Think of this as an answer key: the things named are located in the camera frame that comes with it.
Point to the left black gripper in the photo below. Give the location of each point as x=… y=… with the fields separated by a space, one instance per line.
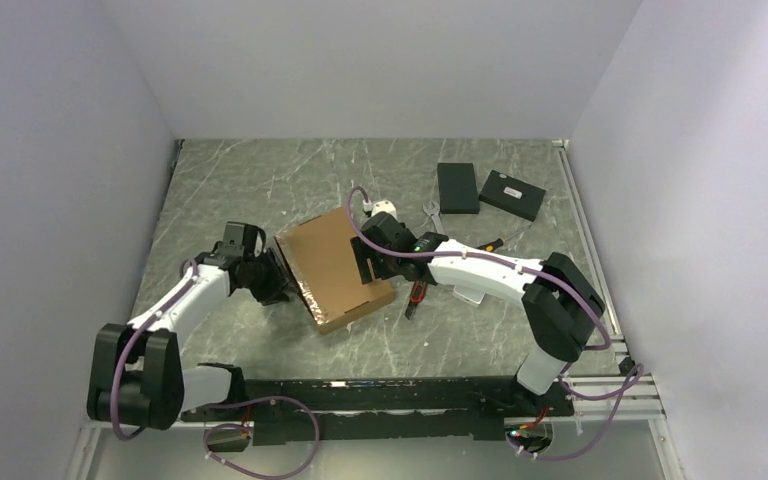
x=280 y=281

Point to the yellow black screwdriver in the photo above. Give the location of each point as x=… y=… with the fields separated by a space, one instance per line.
x=496 y=244

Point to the red utility knife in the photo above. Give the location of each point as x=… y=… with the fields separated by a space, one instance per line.
x=417 y=295

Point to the black rectangular box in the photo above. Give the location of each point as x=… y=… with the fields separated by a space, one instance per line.
x=457 y=188

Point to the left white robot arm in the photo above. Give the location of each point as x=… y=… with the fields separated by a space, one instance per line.
x=137 y=380

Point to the silver open-end wrench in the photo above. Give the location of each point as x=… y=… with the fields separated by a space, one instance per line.
x=432 y=210

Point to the brown cardboard express box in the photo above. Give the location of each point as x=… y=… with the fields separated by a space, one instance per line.
x=321 y=261

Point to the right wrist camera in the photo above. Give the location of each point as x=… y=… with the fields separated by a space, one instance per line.
x=372 y=208

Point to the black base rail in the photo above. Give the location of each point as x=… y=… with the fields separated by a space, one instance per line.
x=479 y=407

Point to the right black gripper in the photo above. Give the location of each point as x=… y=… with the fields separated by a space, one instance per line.
x=362 y=253

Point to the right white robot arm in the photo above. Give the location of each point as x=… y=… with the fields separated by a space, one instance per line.
x=561 y=306

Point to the black box with label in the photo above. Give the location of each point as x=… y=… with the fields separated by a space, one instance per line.
x=512 y=195

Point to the white network switch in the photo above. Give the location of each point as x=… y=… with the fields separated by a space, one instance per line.
x=468 y=295

